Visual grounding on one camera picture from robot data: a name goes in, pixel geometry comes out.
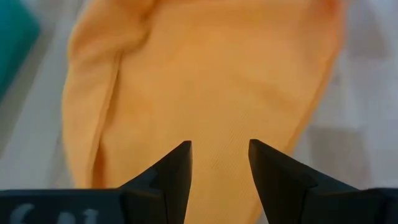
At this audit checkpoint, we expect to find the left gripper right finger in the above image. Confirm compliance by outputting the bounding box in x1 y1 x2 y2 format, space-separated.
248 138 374 224

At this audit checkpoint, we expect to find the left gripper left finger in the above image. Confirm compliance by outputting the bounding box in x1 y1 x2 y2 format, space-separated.
119 140 193 224

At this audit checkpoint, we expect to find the orange microfiber towel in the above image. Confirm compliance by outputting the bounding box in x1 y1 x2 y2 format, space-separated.
61 0 348 224

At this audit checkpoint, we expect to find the teal translucent plastic basket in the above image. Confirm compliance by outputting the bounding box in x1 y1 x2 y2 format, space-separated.
0 0 42 103

